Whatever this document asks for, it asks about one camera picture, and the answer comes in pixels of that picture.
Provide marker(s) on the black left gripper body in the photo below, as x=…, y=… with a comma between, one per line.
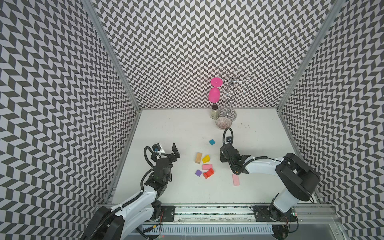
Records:
x=171, y=158

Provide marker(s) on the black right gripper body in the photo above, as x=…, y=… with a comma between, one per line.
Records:
x=226, y=153

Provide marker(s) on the red arch wood block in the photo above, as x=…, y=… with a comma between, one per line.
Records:
x=209, y=173

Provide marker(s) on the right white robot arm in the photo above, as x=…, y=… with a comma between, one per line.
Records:
x=300, y=180

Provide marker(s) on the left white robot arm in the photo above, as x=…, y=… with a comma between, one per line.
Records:
x=117, y=222

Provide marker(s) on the yellow triangular wood block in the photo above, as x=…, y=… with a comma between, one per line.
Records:
x=206, y=159

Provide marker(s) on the natural wood block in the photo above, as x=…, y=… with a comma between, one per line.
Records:
x=198, y=158

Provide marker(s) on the pink rectangular wood block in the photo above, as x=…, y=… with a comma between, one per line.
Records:
x=206, y=167

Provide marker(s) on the teal wood cube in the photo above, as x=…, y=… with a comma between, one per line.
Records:
x=212, y=142

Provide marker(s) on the striped ceramic bowl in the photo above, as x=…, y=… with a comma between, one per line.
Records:
x=223, y=123

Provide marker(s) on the purple wood cube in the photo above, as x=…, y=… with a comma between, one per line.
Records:
x=199, y=173

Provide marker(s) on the glass spice jar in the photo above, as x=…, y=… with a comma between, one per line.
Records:
x=214, y=111

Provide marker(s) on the pink lamp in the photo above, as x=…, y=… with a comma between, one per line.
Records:
x=215, y=93

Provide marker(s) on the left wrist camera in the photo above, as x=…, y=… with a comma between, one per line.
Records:
x=158, y=149

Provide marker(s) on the metal base rail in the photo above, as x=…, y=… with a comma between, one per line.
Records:
x=239, y=219

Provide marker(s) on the chrome wire stand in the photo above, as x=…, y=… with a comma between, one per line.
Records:
x=231, y=82

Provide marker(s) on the left corner metal post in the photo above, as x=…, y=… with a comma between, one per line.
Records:
x=94, y=18

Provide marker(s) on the corner metal post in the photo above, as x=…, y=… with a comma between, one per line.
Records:
x=321, y=34
x=94, y=18

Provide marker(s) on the right corner metal post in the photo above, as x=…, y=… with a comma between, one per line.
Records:
x=321, y=34

